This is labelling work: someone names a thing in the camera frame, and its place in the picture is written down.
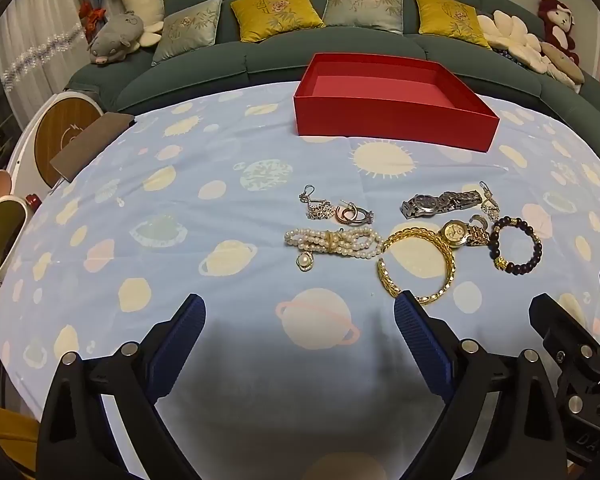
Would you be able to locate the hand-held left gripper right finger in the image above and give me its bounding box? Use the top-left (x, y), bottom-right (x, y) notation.
top-left (392, 290), bottom-right (569, 480)

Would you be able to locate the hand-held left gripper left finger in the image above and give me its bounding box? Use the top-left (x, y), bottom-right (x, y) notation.
top-left (35, 292), bottom-right (208, 480)

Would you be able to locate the gold chain bangle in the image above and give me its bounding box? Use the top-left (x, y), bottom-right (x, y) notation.
top-left (377, 227), bottom-right (456, 306)

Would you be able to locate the dark bead bracelet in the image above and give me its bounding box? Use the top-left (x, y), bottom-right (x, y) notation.
top-left (487, 216), bottom-right (543, 272)

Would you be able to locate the gold wristwatch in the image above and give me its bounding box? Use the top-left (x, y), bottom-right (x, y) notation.
top-left (437, 214), bottom-right (491, 248)

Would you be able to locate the pearl bracelet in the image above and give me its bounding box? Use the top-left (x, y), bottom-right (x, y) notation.
top-left (284, 226), bottom-right (385, 273)

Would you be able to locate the silver wristwatch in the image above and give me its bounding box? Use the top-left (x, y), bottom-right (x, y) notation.
top-left (401, 190), bottom-right (483, 220)

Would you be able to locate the red cardboard box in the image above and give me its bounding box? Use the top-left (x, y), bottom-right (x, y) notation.
top-left (293, 52), bottom-right (501, 153)

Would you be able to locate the blue planet-print tablecloth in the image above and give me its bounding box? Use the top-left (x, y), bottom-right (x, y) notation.
top-left (0, 80), bottom-right (600, 480)

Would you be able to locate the silver dangle earring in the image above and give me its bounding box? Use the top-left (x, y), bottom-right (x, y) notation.
top-left (478, 181), bottom-right (501, 221)
top-left (300, 184), bottom-right (337, 221)

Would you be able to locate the brown flat box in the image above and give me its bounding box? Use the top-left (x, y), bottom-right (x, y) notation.
top-left (49, 112), bottom-right (137, 183)

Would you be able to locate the white round-eared mirror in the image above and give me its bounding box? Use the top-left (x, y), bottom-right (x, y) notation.
top-left (0, 170), bottom-right (31, 286)

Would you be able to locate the yellow stool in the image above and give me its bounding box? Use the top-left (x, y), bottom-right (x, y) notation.
top-left (0, 404), bottom-right (41, 476)

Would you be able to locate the beige round cushion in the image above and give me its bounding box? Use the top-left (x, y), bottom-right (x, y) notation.
top-left (540, 41), bottom-right (586, 86)

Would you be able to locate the white flower-shaped cushion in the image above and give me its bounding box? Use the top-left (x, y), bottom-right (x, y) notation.
top-left (476, 12), bottom-right (556, 73)

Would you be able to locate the red monkey plush toy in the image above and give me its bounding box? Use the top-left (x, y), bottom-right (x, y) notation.
top-left (537, 0), bottom-right (581, 66)

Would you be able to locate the dark green sofa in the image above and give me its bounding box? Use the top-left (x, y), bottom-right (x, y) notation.
top-left (65, 0), bottom-right (600, 131)

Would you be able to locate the grey-green embroidered pillow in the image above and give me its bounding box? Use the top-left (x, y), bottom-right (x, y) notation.
top-left (322, 0), bottom-right (406, 36)
top-left (151, 0), bottom-right (225, 67)

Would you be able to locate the grey pig plush toy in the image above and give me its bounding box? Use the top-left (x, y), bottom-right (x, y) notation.
top-left (87, 10), bottom-right (146, 67)

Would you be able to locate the yellow embroidered pillow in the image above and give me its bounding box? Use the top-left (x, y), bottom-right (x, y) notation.
top-left (412, 0), bottom-right (493, 51)
top-left (230, 0), bottom-right (326, 43)

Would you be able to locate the white sheer curtain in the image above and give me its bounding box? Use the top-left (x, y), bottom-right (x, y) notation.
top-left (0, 0), bottom-right (91, 126)

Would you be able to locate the red hanging ornament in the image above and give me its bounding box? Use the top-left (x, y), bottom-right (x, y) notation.
top-left (78, 1), bottom-right (106, 36)

